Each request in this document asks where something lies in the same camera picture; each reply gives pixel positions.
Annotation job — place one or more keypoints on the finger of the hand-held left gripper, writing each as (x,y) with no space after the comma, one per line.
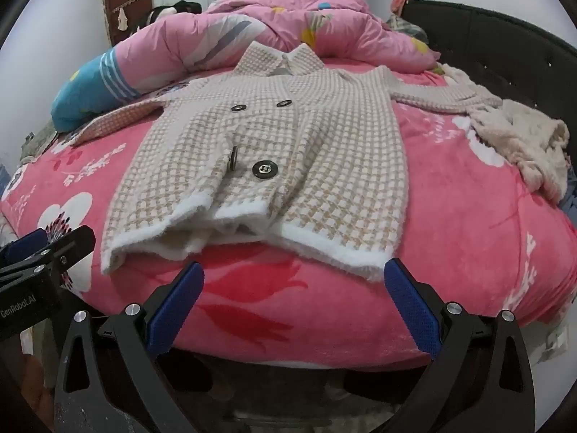
(25,246)
(72,243)

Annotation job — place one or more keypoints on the pale floral bed sheet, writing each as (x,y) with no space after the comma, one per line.
(555,340)

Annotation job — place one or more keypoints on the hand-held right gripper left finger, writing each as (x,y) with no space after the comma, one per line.
(180,300)

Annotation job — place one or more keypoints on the cream door hanging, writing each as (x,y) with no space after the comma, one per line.
(122,20)

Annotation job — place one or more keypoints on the plaid cloth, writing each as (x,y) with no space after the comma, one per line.
(405,27)

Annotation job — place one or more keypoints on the black padded headboard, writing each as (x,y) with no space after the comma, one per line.
(496,45)

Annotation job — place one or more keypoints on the orange cloth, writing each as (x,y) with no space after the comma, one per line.
(400,0)

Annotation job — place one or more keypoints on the pink and blue quilt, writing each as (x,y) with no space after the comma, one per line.
(180,45)

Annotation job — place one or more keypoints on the pink floral fleece blanket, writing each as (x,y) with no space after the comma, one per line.
(450,234)

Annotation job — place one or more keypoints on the cream fluffy garment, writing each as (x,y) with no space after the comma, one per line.
(518,140)

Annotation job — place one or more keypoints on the grey-green patterned cloth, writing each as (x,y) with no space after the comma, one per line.
(40,146)

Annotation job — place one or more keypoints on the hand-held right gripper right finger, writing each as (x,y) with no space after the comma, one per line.
(408,300)

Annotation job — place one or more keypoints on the beige checkered knit coat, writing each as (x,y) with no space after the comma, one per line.
(270,144)

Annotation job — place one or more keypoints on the black clothing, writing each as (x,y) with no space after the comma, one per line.
(180,7)

